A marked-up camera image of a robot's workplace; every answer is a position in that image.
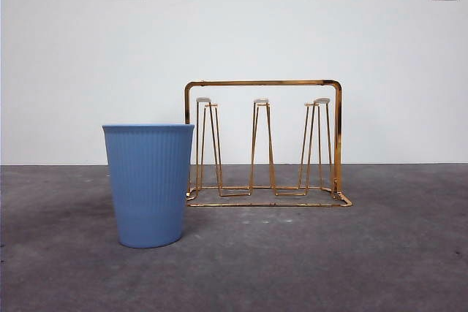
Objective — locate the blue ribbed plastic cup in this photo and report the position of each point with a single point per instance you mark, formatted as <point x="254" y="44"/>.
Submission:
<point x="148" y="188"/>

